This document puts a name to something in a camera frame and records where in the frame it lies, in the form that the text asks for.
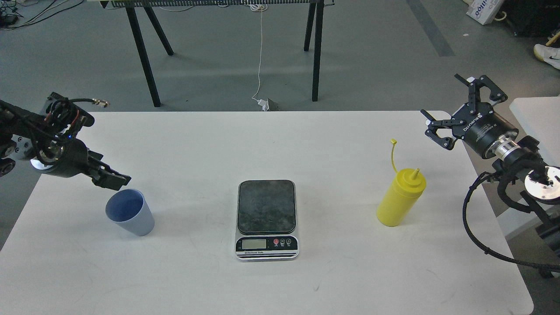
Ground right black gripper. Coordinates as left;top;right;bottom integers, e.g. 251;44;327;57
420;73;519;159

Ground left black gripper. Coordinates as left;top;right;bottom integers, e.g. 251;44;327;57
30;138;132;191

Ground blue ribbed cup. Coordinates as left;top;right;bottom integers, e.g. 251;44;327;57
105;189;155;237

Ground yellow squeeze bottle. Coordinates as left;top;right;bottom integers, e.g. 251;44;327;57
376;138;427;227

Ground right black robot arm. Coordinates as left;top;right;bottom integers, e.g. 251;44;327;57
421;74;560;277

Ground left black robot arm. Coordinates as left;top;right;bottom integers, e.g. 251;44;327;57
0;92;131;191

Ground digital kitchen scale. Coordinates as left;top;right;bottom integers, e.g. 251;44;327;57
234;179;300;262

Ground white sneaker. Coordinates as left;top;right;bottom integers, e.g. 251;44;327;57
533;44;560;70

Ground white cardboard box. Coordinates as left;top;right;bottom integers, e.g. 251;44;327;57
465;0;507;25

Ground white power adapter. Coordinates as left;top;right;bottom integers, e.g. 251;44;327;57
257;98;270;112

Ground black trestle table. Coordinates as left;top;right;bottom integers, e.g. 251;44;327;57
86;0;336;108

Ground black floor cables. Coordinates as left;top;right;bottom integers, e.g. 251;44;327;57
0;0;86;30

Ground white hanging cable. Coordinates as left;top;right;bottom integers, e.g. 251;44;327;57
250;3;268;103

